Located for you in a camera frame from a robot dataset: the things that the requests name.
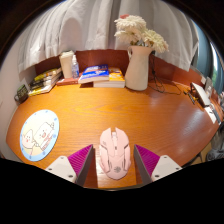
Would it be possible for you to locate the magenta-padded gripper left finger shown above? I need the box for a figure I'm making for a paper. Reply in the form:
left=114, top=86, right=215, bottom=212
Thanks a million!
left=45, top=143, right=95, bottom=187

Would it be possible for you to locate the white flat device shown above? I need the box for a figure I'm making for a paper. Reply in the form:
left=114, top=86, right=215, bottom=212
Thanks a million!
left=190, top=82, right=212, bottom=108

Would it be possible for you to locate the dark green mug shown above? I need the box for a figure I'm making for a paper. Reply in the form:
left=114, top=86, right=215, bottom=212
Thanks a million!
left=13, top=83, right=30, bottom=104

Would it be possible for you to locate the round cartoon mouse pad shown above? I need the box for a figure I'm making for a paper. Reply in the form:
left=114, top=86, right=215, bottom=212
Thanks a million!
left=19, top=109, right=61, bottom=163

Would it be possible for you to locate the cream pitcher vase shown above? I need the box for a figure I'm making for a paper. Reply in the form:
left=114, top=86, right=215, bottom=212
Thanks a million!
left=124, top=45, right=155, bottom=92

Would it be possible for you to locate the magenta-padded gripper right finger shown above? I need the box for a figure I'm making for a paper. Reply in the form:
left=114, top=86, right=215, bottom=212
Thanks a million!
left=133, top=143, right=183, bottom=185

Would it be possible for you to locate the pink computer mouse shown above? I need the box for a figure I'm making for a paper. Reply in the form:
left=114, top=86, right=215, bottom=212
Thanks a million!
left=98, top=126, right=132, bottom=181

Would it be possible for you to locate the black cable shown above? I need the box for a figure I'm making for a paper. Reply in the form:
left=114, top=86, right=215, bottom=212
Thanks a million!
left=148, top=53, right=188, bottom=96

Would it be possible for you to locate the pale thick book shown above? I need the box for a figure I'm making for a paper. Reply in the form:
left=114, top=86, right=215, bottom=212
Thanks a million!
left=28, top=79, right=61, bottom=98

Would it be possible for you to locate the clear pump bottle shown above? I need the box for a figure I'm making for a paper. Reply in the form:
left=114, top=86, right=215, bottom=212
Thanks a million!
left=70, top=54, right=80, bottom=79

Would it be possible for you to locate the cream tumbler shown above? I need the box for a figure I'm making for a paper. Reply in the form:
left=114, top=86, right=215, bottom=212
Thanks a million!
left=59, top=50, right=76, bottom=79

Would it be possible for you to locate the white flower bouquet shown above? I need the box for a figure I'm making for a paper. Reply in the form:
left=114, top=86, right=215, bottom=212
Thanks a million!
left=113, top=13, right=170, bottom=54

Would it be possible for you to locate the glass window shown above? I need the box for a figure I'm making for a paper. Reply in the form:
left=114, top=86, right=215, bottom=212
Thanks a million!
left=193, top=23, right=224, bottom=94

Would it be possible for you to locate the orange book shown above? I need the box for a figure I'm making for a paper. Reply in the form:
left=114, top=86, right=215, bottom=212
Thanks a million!
left=92, top=67, right=126, bottom=89

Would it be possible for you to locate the white curtain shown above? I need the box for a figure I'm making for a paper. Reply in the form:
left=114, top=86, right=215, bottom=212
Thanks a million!
left=18, top=0, right=200, bottom=75

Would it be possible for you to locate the reddish brown book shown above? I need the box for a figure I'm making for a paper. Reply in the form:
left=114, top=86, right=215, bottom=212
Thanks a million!
left=55, top=76, right=81, bottom=87

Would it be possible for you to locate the grey remote control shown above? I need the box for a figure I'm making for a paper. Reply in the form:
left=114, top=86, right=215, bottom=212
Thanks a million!
left=204, top=103, right=223, bottom=125

